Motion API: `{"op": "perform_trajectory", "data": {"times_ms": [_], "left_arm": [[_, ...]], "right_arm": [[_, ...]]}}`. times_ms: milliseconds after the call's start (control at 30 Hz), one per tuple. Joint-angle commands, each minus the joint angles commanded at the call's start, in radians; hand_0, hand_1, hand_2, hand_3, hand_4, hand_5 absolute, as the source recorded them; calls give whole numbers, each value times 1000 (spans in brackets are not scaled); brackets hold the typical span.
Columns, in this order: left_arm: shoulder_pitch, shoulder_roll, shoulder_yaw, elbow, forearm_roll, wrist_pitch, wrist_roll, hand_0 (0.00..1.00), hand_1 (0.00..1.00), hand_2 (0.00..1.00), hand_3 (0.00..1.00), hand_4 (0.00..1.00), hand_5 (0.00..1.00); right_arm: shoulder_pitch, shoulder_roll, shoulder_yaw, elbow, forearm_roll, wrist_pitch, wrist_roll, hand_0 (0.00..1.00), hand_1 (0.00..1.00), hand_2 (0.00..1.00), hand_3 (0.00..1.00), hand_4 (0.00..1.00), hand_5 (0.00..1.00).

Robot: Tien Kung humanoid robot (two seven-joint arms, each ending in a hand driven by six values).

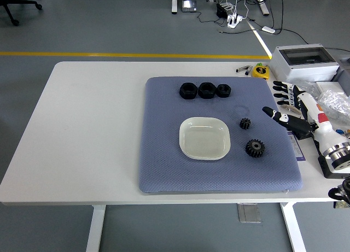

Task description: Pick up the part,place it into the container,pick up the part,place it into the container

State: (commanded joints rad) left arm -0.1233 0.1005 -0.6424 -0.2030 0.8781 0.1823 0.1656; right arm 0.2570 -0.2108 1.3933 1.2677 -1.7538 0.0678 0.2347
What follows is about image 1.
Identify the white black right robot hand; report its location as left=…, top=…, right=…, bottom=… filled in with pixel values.
left=261, top=80, right=347, bottom=155

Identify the large black gear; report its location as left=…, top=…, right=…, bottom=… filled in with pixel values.
left=245, top=138, right=265, bottom=159

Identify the grey push-button control box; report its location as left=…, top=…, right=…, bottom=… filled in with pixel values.
left=332, top=120, right=350, bottom=144

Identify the white flat box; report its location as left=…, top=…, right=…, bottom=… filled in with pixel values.
left=314, top=81, right=348, bottom=98

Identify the small black hex nut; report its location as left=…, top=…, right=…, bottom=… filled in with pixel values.
left=216, top=84, right=232, bottom=99

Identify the large black hex nut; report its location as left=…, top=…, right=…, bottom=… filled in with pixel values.
left=197, top=81, right=217, bottom=99
left=179, top=82, right=197, bottom=100

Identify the bag of clear parts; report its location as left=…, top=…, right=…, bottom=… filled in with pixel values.
left=317, top=89, right=350, bottom=125

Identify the blue white printed card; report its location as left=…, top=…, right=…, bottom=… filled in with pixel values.
left=287, top=131, right=306, bottom=162

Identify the grey metal case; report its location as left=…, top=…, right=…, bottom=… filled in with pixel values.
left=332, top=56, right=350, bottom=96

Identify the yellow tape measure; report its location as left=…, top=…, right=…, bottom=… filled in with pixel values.
left=252, top=62, right=271, bottom=80

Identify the metal floor plate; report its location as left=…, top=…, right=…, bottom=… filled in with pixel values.
left=237, top=203, right=261, bottom=224

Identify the white square dish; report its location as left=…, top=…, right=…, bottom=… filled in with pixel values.
left=179, top=116, right=232, bottom=161

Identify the white power strip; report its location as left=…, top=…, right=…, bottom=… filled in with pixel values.
left=226, top=14, right=245, bottom=29

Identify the blue-grey textured mat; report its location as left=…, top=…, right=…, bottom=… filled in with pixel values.
left=138, top=76, right=304, bottom=195

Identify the white table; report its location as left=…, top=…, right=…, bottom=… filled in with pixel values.
left=0, top=61, right=350, bottom=252

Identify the black office chair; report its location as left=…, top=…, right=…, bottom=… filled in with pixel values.
left=0, top=0, right=43, bottom=27

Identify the grey electrical enclosure box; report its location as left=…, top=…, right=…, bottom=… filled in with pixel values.
left=269, top=43, right=341, bottom=89

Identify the long black cable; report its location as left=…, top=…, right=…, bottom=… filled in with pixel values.
left=218, top=0, right=312, bottom=45

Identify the white cable bundle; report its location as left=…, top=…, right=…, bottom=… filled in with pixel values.
left=225, top=0, right=251, bottom=19

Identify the thin black phone cable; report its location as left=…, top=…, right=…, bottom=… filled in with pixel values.
left=195, top=11, right=229, bottom=25

